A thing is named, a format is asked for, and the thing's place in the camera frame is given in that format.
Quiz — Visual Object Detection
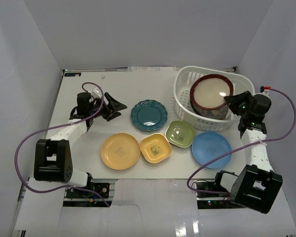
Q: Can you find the grey plate with deer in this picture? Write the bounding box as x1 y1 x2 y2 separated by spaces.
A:
190 102 229 120

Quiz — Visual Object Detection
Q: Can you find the dark red rimmed plate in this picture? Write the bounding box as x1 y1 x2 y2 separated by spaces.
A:
189 74 234 110

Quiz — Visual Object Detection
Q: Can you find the teal scalloped plate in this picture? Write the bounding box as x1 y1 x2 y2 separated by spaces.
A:
130 99 168 132

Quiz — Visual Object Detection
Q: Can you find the round yellow plate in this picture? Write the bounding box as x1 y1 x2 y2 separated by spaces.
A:
101 133 141 170

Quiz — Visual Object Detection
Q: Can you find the round blue plate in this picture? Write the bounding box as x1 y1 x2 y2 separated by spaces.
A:
191 132 231 165

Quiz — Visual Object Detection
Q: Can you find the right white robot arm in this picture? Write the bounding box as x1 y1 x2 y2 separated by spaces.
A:
213 89 283 214

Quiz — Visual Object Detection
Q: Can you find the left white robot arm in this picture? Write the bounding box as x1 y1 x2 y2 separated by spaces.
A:
34 92 127 197

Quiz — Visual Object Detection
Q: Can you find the white plastic dish bin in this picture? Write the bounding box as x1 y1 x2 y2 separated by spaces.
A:
173 66 255 132

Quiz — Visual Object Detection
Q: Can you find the square yellow panda dish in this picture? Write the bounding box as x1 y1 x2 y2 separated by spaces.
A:
139 133 172 164

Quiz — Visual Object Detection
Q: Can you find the square green panda dish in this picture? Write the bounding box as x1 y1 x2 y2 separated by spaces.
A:
165 120 196 148

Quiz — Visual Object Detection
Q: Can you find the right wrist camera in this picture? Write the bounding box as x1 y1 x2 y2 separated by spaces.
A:
259 86 271 97

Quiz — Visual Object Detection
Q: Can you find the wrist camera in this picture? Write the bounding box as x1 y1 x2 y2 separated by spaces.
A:
88 86 102 98
259 86 271 97

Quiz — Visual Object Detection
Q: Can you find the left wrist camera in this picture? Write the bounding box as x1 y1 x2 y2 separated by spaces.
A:
88 86 102 98

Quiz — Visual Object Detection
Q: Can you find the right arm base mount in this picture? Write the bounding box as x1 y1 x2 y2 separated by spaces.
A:
192 179 242 210

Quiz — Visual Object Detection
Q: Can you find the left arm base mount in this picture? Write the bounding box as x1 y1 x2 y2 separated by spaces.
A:
63 182 112 207

